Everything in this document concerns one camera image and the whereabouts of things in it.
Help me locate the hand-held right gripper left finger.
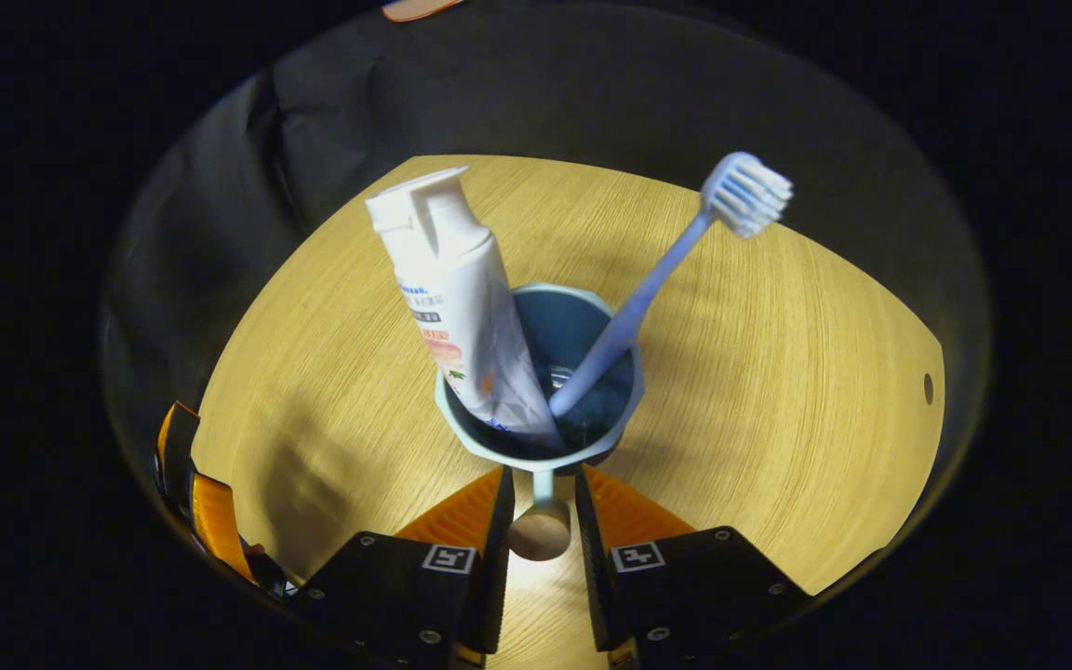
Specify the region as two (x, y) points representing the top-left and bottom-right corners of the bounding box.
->
(289, 465), (516, 670)

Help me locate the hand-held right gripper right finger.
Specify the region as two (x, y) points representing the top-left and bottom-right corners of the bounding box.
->
(575, 463), (811, 670)

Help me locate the pale green cup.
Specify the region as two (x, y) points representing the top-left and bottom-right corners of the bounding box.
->
(434, 282), (646, 562)

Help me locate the white toothbrush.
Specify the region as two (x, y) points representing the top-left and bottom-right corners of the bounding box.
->
(548, 152), (794, 418)

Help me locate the white toothpaste tube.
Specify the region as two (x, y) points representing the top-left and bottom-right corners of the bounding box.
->
(366, 166), (565, 452)

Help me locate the wooden desktop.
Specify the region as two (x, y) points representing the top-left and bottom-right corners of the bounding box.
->
(190, 154), (946, 670)

